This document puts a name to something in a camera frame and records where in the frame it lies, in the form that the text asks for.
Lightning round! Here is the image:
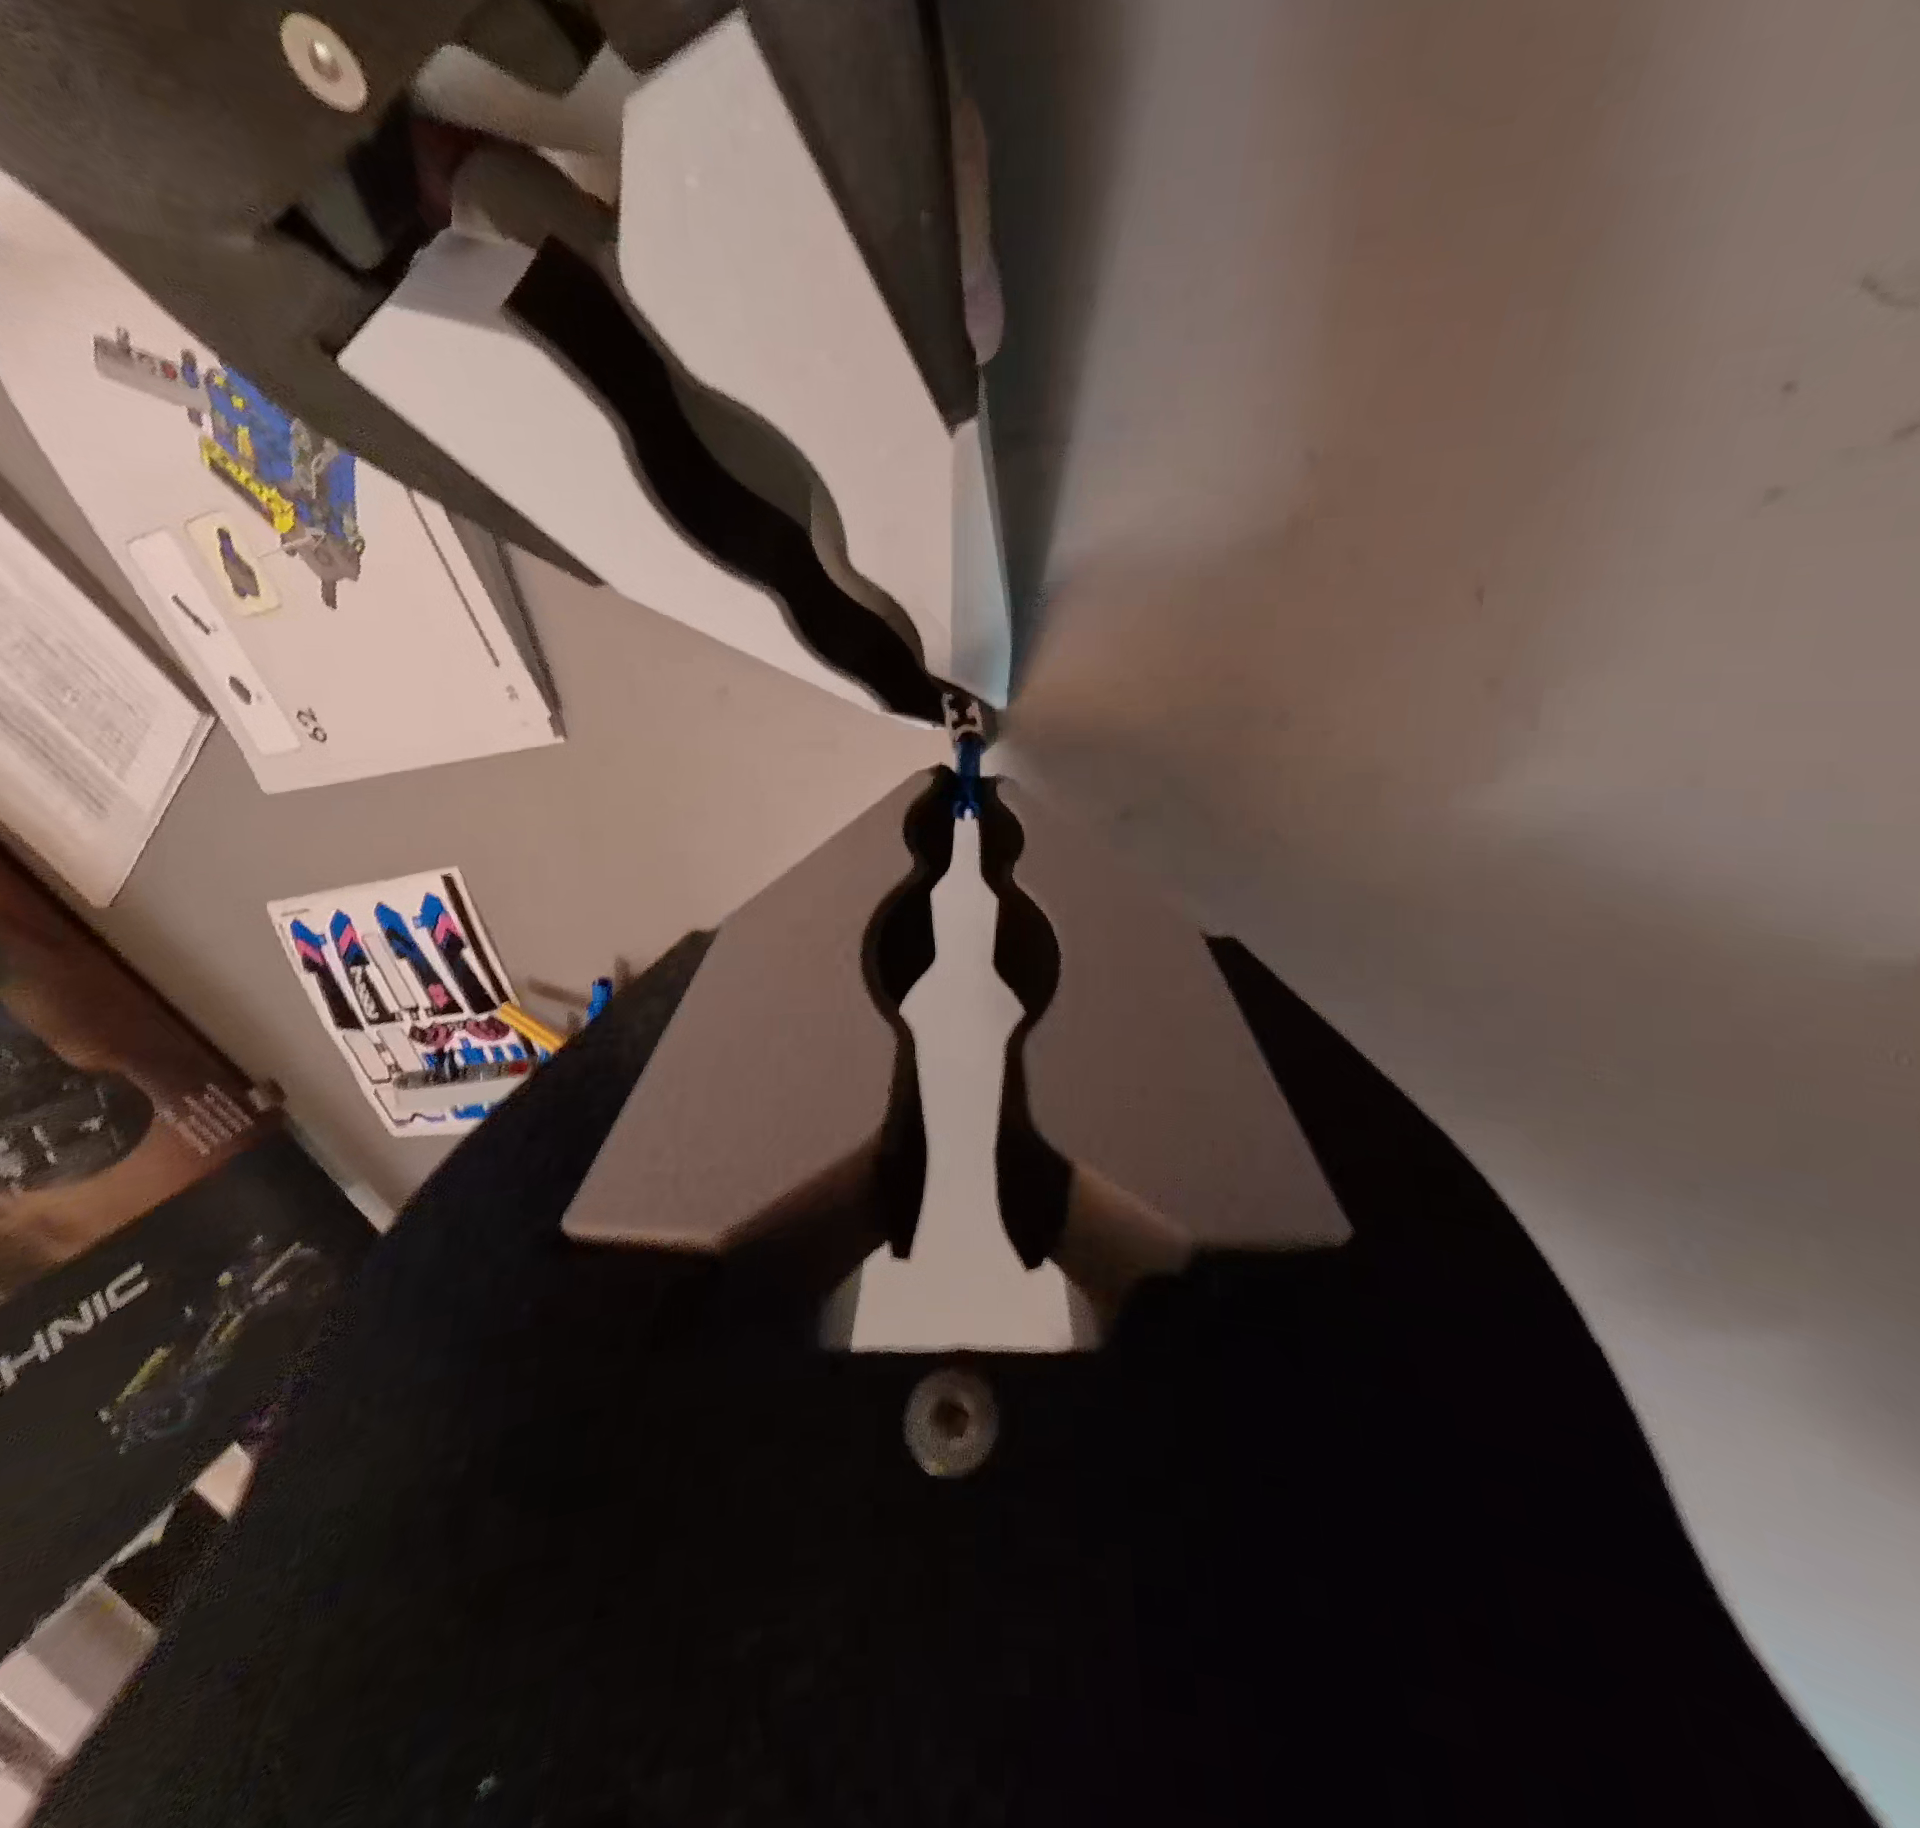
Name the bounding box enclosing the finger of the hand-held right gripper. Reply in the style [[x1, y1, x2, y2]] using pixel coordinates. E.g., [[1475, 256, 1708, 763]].
[[336, 228, 969, 720], [617, 13, 1012, 705]]

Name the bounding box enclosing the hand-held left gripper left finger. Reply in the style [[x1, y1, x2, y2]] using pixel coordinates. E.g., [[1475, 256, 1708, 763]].
[[561, 768, 962, 1342]]

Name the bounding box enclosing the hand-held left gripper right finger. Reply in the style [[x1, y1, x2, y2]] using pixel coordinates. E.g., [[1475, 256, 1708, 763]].
[[973, 776, 1352, 1334]]

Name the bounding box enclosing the lego instruction booklet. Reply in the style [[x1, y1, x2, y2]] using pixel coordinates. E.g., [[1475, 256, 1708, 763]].
[[0, 177, 569, 797]]

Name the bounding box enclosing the lego sticker sheet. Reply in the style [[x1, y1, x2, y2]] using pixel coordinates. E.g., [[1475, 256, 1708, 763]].
[[269, 868, 569, 1140]]

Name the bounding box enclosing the dark lego set box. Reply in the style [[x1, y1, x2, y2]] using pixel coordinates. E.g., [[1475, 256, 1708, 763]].
[[0, 837, 383, 1665]]

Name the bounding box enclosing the white printed paper leaflet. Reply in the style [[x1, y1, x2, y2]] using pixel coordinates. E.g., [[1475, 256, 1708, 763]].
[[0, 508, 214, 910]]

